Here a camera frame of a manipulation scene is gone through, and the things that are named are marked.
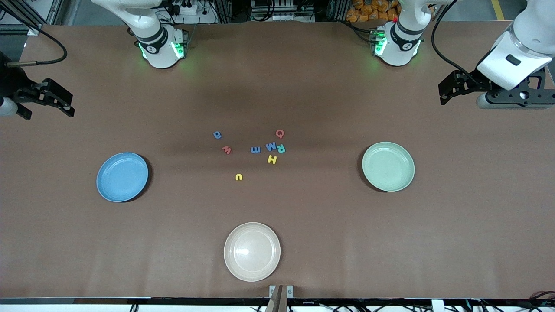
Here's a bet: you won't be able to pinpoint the metal table edge bracket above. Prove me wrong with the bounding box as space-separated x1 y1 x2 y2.
265 285 294 312

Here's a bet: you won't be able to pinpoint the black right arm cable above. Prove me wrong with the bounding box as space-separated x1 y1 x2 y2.
0 6 68 67

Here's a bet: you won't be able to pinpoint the beige plate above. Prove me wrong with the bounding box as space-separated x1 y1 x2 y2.
224 222 281 282

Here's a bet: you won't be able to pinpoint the green plate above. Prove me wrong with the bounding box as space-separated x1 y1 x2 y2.
362 142 415 192

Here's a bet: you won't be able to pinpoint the orange snack bags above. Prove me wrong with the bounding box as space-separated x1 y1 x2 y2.
346 0 399 23

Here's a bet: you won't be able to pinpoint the blue plate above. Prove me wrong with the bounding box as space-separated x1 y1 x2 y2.
96 152 149 203

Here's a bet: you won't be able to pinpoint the grey equipment rack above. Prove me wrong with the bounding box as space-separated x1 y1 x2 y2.
251 0 315 22

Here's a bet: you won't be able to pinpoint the aluminium frame profile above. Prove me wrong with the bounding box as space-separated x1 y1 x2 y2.
0 0 65 36

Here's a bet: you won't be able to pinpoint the white power strip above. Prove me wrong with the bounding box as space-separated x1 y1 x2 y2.
167 0 217 24

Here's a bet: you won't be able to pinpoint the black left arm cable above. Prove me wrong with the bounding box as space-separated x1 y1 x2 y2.
431 0 478 83

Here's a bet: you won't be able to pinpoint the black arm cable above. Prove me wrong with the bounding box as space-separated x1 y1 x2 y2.
0 6 68 67
431 0 478 83

